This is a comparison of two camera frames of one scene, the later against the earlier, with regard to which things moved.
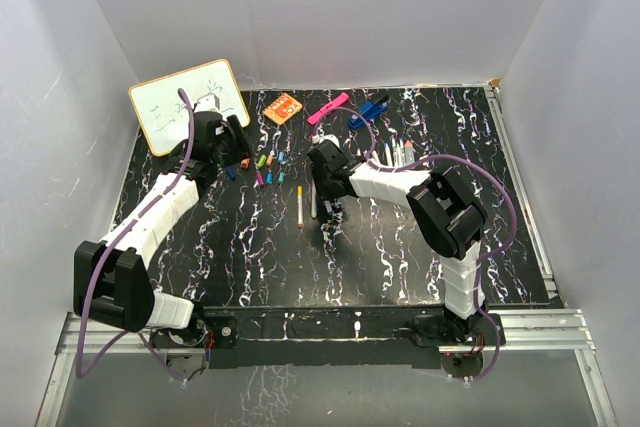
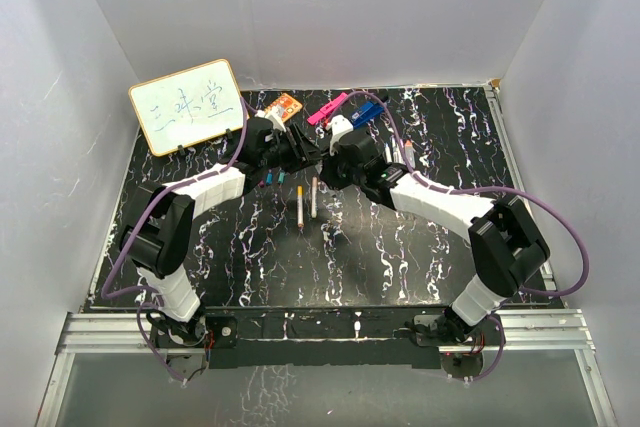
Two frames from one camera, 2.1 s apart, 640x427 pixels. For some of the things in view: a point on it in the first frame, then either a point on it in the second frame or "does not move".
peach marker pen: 314,201 does not move
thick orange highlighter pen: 409,153 does not move
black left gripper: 241,146 -> 302,153
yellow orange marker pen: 300,206 does not move
